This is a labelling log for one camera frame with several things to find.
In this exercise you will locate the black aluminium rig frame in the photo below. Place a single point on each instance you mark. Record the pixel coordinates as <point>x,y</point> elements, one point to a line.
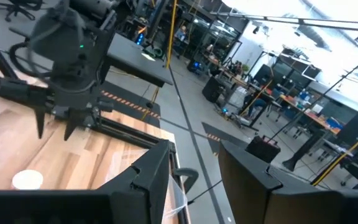
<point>129,132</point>

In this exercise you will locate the small clear pill bottle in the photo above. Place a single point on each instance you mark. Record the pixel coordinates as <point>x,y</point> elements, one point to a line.
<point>27,179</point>

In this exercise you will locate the yellow pole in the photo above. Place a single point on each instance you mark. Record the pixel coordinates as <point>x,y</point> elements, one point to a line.
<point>171,31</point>
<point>343,155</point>

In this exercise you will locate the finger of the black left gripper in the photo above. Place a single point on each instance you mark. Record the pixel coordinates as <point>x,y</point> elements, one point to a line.
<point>71,119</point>
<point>39,121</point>

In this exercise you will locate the black orange-striped floor mat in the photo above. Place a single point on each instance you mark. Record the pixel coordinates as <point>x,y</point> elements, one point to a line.
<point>216,130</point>
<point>135,107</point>

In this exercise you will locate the black case red trim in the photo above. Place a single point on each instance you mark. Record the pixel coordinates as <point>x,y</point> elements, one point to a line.
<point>263,149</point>

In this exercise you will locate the black clamp lever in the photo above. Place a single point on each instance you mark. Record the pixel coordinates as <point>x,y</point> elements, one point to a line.
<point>185,174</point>

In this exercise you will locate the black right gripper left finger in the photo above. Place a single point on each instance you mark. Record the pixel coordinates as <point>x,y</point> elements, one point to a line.
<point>73,208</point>

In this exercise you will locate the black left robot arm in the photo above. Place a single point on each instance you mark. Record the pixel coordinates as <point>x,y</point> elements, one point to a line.
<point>57,37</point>

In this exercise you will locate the black office chair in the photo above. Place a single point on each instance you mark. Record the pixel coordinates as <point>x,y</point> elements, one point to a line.
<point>17,7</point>

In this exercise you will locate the person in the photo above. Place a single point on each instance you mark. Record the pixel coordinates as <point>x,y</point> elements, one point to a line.
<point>256,104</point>
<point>181,34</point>

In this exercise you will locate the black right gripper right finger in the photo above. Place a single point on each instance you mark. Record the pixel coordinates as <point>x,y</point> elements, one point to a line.
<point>275,208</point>

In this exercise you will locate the black speaker box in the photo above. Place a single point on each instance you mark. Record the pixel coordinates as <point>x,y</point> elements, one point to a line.
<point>213,90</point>

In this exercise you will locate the cluttered workbench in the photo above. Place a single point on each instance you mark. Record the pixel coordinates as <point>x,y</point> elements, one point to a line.
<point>315,118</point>

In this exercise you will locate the black desk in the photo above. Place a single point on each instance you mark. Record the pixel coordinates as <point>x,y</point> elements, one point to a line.
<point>135,59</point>

